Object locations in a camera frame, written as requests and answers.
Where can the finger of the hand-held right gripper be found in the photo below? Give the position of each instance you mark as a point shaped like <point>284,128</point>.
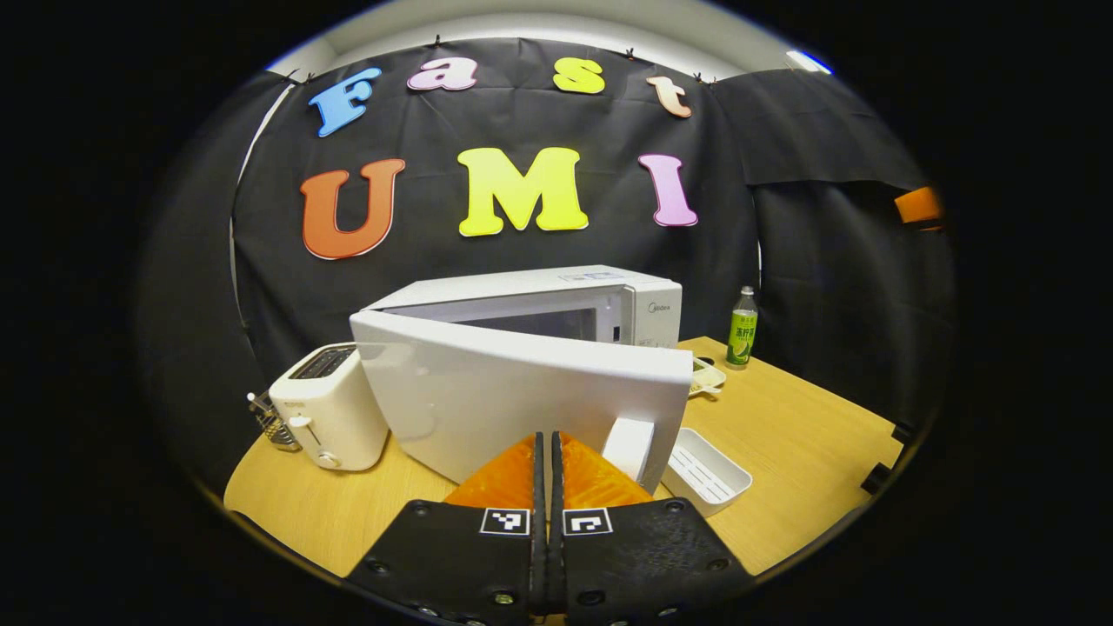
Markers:
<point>917,207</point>

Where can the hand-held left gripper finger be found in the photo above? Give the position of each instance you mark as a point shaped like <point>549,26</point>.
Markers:
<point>538,487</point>
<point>556,487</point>

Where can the white microwave oven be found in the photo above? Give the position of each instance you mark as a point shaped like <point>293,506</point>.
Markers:
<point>522,391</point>

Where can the black backdrop cloth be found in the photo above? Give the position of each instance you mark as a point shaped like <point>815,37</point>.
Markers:
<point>783,261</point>

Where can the white rectangular tray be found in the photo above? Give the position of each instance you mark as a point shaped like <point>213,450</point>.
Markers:
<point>704,474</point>

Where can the ceiling light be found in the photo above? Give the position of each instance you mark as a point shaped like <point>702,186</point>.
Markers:
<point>807,61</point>

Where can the divided plate of grains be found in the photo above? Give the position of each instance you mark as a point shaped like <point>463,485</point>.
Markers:
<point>706,376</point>

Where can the white toaster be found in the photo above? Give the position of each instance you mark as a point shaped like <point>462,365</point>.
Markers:
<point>335,417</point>

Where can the green label drink bottle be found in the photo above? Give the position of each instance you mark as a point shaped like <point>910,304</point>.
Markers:
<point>742,339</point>

